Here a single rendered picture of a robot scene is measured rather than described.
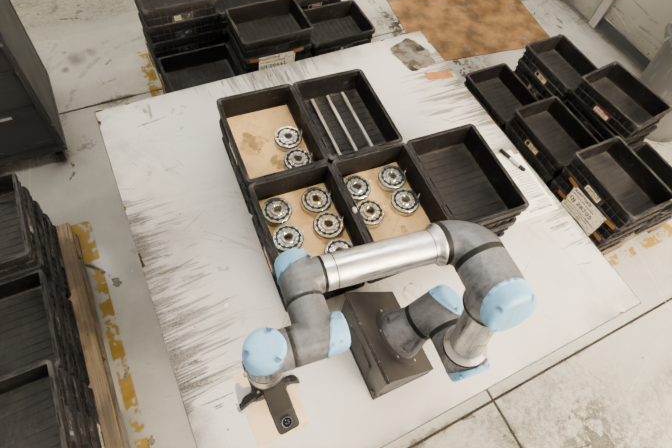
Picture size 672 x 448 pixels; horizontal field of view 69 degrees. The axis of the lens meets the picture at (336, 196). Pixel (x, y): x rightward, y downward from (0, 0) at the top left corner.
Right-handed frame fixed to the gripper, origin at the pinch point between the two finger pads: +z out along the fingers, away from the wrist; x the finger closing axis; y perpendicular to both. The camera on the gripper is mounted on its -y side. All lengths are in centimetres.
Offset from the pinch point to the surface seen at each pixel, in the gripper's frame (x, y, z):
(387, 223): -60, 42, 27
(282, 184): -31, 67, 21
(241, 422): 7.8, 4.7, 40.4
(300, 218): -33, 55, 27
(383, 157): -70, 65, 22
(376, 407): -31, -9, 41
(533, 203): -127, 32, 40
